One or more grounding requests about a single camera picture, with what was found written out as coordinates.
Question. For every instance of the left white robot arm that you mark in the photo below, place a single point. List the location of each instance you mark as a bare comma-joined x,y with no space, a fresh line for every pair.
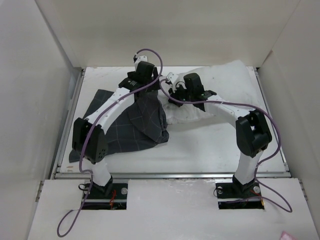
89,133

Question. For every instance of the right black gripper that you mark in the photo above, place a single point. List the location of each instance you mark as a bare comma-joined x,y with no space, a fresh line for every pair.
174,94

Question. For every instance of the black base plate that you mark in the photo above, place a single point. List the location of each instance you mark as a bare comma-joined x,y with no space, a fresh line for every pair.
115,200
229,199

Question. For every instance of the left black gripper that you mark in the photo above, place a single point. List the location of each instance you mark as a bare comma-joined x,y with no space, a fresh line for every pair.
154,87

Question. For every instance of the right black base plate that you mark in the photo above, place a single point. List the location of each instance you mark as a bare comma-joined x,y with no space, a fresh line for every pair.
229,199

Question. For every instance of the white pillow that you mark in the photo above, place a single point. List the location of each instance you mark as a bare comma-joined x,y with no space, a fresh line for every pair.
231,81

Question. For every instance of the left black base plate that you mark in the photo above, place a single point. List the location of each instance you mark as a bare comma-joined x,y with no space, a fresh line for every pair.
115,200

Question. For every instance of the pink object in corner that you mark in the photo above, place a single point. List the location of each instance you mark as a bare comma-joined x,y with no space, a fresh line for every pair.
286,236

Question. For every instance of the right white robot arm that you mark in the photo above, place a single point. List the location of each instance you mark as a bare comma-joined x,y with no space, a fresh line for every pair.
251,128

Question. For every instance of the aluminium rail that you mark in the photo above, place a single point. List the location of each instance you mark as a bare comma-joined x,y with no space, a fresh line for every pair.
75,175

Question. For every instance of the dark grey checked pillowcase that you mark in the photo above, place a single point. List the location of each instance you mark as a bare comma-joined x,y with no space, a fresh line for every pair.
141,126

